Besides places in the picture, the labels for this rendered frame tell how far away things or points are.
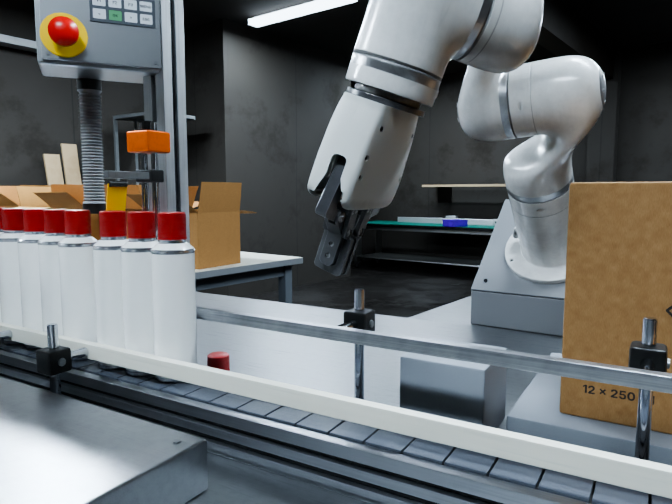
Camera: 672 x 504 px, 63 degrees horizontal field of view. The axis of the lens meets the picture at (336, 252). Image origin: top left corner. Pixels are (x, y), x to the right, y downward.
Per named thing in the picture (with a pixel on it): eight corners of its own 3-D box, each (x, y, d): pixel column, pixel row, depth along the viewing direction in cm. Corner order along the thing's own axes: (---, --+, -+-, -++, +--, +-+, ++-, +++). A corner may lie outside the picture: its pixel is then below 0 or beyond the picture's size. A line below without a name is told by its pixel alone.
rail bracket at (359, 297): (323, 438, 63) (322, 295, 61) (354, 416, 69) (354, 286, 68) (348, 444, 61) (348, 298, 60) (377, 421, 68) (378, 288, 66)
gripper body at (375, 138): (380, 87, 57) (346, 190, 60) (328, 68, 48) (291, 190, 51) (445, 108, 54) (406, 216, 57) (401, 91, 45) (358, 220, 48)
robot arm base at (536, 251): (489, 271, 119) (470, 207, 107) (529, 212, 126) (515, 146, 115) (578, 294, 106) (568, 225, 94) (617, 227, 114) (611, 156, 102)
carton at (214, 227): (118, 265, 249) (115, 182, 245) (201, 255, 292) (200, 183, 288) (183, 273, 227) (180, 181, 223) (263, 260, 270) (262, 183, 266)
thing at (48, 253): (36, 351, 80) (27, 209, 78) (69, 343, 85) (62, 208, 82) (57, 356, 77) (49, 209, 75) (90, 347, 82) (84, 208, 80)
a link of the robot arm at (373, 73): (381, 65, 56) (371, 94, 57) (336, 45, 49) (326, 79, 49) (455, 87, 52) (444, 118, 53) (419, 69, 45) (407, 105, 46)
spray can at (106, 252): (89, 366, 73) (81, 211, 71) (122, 356, 78) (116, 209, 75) (115, 372, 71) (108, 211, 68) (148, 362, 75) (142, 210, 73)
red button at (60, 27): (47, 19, 76) (46, 12, 73) (78, 22, 77) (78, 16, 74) (49, 47, 76) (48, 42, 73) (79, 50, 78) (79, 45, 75)
